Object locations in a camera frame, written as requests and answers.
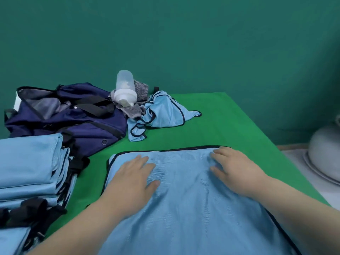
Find person's left hand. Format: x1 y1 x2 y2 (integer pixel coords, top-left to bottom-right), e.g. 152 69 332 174
99 155 161 220

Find person's right hand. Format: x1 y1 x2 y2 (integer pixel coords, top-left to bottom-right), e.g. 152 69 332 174
210 146 272 200

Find light blue black-edged cloth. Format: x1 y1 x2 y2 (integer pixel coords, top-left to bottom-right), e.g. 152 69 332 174
98 145 302 255

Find person's left forearm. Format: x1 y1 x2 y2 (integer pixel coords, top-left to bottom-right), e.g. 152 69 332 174
27 194 126 255

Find person's right forearm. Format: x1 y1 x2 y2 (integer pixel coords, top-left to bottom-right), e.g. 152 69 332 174
252 177 340 255

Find crumpled light blue cloth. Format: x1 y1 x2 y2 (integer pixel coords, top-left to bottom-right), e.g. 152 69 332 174
127 90 202 142

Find white side table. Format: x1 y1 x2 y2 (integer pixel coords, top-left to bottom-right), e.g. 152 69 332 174
276 143 340 211

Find navy blue bag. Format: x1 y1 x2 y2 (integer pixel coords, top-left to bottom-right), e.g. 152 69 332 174
4 82 128 158

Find grey striped cloth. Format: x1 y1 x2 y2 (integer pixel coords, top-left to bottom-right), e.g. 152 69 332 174
110 80 150 120

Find translucent white baby bottle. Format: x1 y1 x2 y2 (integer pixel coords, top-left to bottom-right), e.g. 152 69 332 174
114 70 138 107

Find stack of folded blue cloths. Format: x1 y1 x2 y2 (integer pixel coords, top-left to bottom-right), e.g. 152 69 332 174
0 133 78 255

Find black straps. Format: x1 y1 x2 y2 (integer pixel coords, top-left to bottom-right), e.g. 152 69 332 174
0 198 67 251

